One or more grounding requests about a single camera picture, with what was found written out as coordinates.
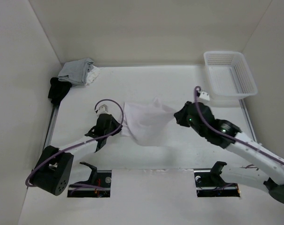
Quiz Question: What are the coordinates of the folded grey tank top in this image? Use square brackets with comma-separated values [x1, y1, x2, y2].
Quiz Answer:
[58, 58, 94, 86]

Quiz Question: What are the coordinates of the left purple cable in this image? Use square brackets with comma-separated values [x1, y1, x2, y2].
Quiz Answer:
[25, 99, 124, 196]

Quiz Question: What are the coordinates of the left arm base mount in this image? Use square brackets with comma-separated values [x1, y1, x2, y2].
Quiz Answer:
[67, 162, 112, 198]

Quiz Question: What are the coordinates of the folded black tank top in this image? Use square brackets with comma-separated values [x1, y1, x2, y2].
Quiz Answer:
[48, 77, 72, 106]

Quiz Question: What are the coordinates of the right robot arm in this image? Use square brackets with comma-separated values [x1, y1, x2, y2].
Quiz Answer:
[174, 101, 284, 204]

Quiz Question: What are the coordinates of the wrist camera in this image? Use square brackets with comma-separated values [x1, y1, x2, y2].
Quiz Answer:
[198, 91, 210, 102]
[95, 104, 108, 116]

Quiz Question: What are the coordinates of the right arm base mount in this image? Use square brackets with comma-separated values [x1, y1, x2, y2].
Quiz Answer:
[194, 161, 240, 197]

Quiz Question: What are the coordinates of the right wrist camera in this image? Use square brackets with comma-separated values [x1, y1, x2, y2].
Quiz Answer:
[198, 91, 210, 102]

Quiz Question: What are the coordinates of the white tank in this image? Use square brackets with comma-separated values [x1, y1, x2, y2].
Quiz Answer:
[85, 66, 101, 86]
[121, 98, 176, 146]

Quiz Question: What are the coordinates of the folded white tank top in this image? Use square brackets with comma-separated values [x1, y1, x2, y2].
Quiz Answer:
[85, 66, 101, 86]

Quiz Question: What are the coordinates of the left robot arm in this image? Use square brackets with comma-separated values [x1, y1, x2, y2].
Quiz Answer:
[25, 113, 123, 196]

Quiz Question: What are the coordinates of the white plastic basket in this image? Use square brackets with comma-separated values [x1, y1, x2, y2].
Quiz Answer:
[203, 51, 258, 101]

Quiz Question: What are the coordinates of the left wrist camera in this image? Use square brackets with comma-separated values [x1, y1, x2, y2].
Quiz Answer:
[95, 104, 108, 116]

